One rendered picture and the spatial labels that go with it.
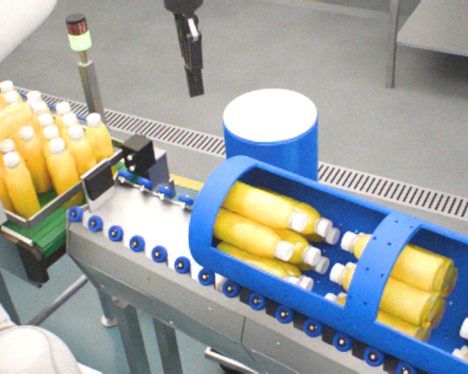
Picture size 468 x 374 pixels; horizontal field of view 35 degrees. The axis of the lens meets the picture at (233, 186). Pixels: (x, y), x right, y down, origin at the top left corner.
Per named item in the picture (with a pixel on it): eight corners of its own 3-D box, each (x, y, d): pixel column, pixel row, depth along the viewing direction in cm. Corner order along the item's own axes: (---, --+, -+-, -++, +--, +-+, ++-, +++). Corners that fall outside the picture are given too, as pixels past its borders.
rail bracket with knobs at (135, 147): (138, 182, 221) (133, 154, 214) (120, 174, 224) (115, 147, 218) (160, 165, 227) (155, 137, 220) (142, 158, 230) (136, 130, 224)
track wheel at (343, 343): (330, 331, 161) (333, 330, 163) (332, 353, 160) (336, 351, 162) (349, 330, 159) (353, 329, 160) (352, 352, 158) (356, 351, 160)
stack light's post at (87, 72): (138, 300, 306) (85, 67, 237) (131, 296, 308) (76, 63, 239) (144, 294, 308) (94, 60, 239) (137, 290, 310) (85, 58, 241)
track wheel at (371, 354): (361, 346, 157) (365, 345, 159) (364, 368, 157) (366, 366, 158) (381, 345, 155) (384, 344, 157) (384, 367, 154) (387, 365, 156)
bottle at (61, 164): (84, 191, 219) (70, 137, 207) (84, 206, 213) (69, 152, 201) (60, 194, 218) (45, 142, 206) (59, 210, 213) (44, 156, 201)
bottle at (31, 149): (37, 178, 226) (21, 126, 214) (58, 181, 224) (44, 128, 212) (26, 192, 220) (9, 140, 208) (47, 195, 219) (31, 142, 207)
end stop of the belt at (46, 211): (31, 229, 199) (28, 221, 197) (29, 228, 200) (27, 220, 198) (130, 153, 224) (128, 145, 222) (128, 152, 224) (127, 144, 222)
